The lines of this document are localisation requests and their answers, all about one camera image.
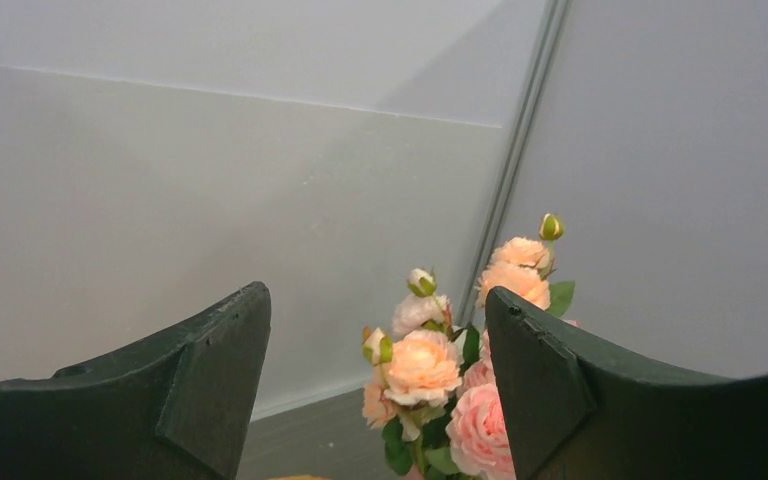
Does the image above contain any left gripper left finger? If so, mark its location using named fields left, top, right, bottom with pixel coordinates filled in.
left=0, top=282, right=271, bottom=479

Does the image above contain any aluminium corner post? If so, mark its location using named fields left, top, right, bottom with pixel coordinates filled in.
left=457, top=0, right=570, bottom=326

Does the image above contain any pink flower stem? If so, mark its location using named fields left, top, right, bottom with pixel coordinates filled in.
left=360, top=325, right=465, bottom=478
left=474, top=213, right=576, bottom=318
left=391, top=268, right=452, bottom=337
left=446, top=332, right=516, bottom=480

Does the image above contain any green orange flower bouquet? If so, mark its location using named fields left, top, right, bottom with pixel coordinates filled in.
left=268, top=474, right=330, bottom=480

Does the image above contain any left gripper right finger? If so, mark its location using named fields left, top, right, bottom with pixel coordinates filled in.
left=485, top=287, right=768, bottom=479

